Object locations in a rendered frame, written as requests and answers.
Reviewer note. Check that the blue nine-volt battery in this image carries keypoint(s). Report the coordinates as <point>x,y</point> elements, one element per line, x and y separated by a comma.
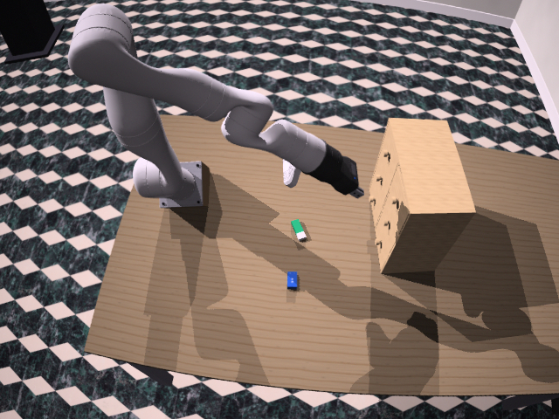
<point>292,280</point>

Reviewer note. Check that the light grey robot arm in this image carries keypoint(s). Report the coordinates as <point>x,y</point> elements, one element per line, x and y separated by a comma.
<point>100,53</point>

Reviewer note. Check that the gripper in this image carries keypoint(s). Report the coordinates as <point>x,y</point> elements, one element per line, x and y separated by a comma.
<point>325,164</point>

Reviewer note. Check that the green and white eraser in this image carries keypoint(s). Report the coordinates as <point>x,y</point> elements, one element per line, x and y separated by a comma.
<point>298,229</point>

